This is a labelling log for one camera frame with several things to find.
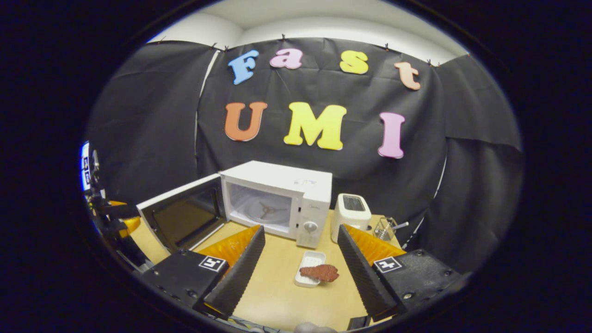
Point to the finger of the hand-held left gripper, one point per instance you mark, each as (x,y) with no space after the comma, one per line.
(132,224)

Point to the white rectangular tray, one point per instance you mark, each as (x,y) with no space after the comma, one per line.
(312,259)

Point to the white toaster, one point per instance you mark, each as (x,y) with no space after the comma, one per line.
(351,219)

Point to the black backdrop cloth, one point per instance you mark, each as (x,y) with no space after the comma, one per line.
(323,88)

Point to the brown meat piece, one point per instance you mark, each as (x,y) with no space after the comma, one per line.
(321,273)

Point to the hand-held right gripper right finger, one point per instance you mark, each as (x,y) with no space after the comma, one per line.
(363,277)

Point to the glass turntable plate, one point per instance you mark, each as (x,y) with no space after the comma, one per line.
(282,217)

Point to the white microwave oven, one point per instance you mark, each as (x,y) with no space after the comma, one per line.
(277,178)

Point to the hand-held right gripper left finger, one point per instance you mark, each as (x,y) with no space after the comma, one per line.
(243,273)

